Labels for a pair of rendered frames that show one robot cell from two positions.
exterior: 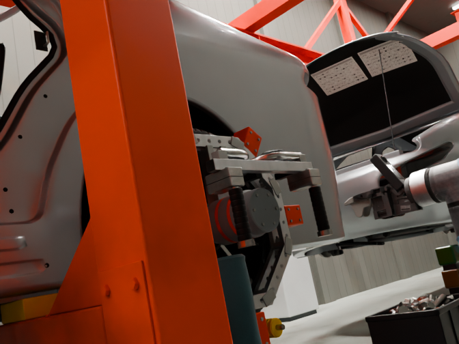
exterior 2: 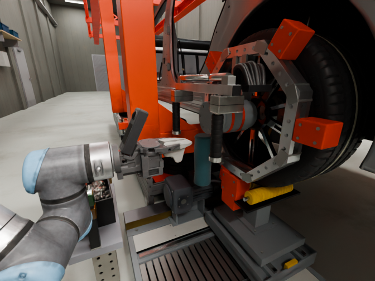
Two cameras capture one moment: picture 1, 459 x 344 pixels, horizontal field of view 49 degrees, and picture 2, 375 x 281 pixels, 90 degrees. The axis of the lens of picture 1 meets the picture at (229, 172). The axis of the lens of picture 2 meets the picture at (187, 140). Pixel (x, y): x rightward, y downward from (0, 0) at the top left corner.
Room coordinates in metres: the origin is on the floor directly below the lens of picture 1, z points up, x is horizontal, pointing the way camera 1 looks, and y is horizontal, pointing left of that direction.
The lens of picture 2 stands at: (1.63, -0.78, 0.99)
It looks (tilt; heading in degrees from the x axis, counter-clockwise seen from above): 18 degrees down; 112
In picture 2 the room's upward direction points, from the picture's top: straight up
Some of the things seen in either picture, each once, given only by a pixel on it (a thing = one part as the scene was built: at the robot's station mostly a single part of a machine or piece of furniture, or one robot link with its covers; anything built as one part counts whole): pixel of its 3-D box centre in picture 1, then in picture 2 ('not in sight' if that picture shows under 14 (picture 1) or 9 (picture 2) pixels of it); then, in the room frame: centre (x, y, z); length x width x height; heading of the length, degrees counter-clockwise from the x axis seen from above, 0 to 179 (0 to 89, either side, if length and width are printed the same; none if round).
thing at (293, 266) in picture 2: not in sight; (253, 233); (1.66, 0.17, 0.13); 0.50 x 0.36 x 0.10; 137
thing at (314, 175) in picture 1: (304, 179); (226, 103); (1.53, -0.22, 0.93); 0.09 x 0.05 x 0.05; 47
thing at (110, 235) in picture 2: not in sight; (96, 213); (1.01, -0.30, 0.44); 0.43 x 0.17 x 0.03; 137
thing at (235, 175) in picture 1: (224, 180); (182, 95); (1.28, 0.02, 0.93); 0.09 x 0.05 x 0.05; 47
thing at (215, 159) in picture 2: (319, 209); (216, 136); (1.51, -0.24, 0.83); 0.04 x 0.04 x 0.16
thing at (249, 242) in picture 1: (240, 216); (176, 117); (1.26, -0.01, 0.83); 0.04 x 0.04 x 0.16
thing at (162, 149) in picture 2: not in sight; (163, 148); (1.40, -0.39, 0.83); 0.09 x 0.05 x 0.02; 47
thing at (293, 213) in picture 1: (286, 217); (315, 132); (1.78, -0.16, 0.85); 0.09 x 0.08 x 0.07; 137
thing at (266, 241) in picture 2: not in sight; (256, 206); (1.66, 0.17, 0.32); 0.40 x 0.30 x 0.28; 137
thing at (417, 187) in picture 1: (424, 188); (103, 160); (1.29, -0.48, 0.81); 0.10 x 0.05 x 0.09; 137
